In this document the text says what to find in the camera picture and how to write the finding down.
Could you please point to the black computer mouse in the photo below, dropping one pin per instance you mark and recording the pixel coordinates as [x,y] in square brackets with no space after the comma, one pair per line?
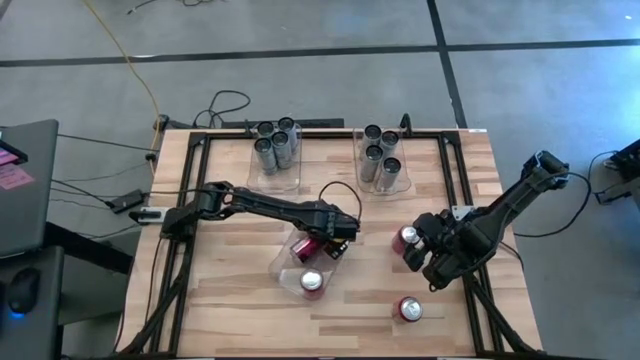
[22,290]

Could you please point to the pink sticky note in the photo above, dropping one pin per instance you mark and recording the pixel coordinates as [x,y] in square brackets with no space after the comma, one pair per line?
[15,176]

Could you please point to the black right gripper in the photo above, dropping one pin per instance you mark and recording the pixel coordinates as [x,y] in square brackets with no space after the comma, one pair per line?
[450,250]

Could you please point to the clear plastic bin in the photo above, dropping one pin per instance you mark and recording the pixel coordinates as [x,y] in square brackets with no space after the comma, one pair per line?
[407,186]
[285,280]
[272,182]

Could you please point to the long black power strip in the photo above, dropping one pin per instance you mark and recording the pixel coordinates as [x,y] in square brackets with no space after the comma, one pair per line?
[320,123]

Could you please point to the phone with pink screen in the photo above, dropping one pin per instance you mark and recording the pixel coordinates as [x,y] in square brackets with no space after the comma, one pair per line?
[10,155]

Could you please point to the black aluminium table frame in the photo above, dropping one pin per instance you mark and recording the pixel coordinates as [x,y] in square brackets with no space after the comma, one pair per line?
[197,140]

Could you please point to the black side desk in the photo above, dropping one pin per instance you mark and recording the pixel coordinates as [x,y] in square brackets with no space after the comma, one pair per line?
[35,340]

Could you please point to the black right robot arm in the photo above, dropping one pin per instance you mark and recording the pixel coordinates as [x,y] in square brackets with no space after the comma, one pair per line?
[520,192]

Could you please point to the red Coca-Cola Zero can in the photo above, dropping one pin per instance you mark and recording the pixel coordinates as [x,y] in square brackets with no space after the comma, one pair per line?
[311,280]
[406,236]
[408,309]

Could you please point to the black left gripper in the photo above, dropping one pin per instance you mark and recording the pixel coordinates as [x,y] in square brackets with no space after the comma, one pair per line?
[335,225]

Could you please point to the dark grey laptop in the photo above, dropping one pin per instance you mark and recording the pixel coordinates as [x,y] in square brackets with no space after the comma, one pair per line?
[30,200]

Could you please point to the Celsius Arctic Vibe can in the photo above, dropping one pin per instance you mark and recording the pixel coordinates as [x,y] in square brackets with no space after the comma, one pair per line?
[265,129]
[287,125]
[263,147]
[281,141]

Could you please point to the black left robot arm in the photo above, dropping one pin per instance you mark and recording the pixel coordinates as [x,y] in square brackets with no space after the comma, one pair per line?
[260,205]

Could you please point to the red Darth Vader Coke can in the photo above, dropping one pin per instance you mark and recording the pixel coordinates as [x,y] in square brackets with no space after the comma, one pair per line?
[304,249]

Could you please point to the black power adapter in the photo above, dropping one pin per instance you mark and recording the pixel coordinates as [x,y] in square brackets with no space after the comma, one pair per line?
[127,201]

